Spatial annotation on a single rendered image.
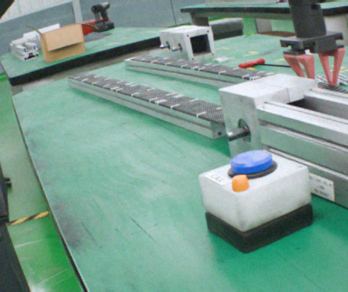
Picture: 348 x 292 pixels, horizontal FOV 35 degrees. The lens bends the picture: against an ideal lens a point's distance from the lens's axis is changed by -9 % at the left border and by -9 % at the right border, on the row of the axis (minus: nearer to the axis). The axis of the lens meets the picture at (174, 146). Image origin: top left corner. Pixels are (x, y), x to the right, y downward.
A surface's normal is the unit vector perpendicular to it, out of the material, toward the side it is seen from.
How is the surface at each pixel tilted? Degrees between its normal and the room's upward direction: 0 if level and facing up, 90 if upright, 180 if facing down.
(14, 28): 90
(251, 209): 90
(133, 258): 0
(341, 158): 90
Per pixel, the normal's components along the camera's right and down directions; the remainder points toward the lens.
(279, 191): 0.39, 0.18
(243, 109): -0.90, 0.29
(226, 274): -0.19, -0.94
